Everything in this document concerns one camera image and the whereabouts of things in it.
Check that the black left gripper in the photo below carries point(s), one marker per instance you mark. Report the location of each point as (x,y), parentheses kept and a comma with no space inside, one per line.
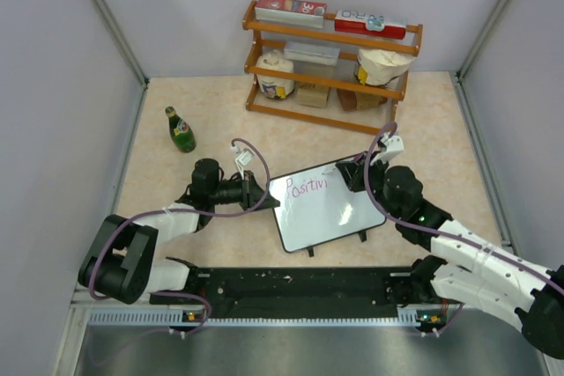
(250,193)

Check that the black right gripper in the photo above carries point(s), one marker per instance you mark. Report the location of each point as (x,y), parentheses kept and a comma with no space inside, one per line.
(353,174)

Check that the white marker pen magenta cap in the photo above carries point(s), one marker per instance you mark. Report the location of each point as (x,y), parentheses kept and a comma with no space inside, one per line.
(350,165)

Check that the white whiteboard black frame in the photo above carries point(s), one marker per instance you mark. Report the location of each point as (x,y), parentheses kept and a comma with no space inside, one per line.
(316,207)

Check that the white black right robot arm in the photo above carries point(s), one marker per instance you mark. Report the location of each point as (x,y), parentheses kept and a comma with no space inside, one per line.
(462,266)

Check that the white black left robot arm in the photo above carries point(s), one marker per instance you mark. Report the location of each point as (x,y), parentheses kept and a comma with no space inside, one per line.
(120,262)

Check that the brown bread package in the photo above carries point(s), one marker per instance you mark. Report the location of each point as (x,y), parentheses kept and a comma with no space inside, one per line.
(357,101)

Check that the tan cardboard box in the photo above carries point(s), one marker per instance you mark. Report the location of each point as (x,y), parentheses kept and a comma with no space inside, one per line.
(313,95)

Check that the orange wooden shelf rack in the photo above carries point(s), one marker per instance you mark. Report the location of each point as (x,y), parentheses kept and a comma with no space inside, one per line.
(269,36)

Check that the white wrapped jar right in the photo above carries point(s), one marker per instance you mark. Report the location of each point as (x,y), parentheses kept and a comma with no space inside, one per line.
(377,66)

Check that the green glass bottle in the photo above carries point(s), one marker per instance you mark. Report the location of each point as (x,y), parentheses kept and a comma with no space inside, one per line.
(180,132)

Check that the clear plastic container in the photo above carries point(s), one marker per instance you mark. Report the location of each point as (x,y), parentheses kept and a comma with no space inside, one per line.
(311,59)

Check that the red white box right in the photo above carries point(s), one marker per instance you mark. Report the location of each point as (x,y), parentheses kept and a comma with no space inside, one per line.
(370,25)

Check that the red white box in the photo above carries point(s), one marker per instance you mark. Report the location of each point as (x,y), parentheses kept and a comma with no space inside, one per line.
(370,25)
(292,12)

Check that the red white box left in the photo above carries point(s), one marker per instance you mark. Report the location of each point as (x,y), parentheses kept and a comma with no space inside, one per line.
(292,12)

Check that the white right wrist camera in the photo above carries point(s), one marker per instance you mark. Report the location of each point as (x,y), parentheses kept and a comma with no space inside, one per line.
(392,147)

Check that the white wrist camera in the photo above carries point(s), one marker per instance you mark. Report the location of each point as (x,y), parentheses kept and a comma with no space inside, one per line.
(392,147)
(242,157)

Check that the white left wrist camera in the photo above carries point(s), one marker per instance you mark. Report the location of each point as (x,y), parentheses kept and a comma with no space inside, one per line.
(242,157)

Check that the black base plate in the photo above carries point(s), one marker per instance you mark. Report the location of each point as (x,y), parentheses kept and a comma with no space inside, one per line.
(309,293)

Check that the grey slotted cable duct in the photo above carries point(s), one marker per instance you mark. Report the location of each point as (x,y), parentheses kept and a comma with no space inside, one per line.
(405,318)

